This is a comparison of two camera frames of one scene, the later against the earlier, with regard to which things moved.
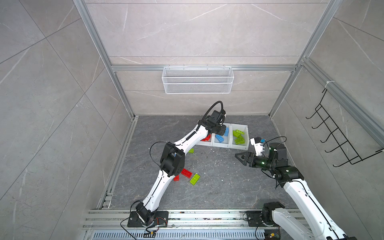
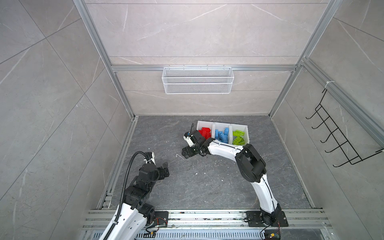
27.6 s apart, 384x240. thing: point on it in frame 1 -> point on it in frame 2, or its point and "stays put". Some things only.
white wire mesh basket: (197, 80) stays put
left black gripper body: (221, 128) -> (161, 174)
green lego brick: (240, 140) stays put
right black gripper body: (260, 162) -> (191, 151)
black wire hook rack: (351, 155) stays put
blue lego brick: (227, 131) stays put
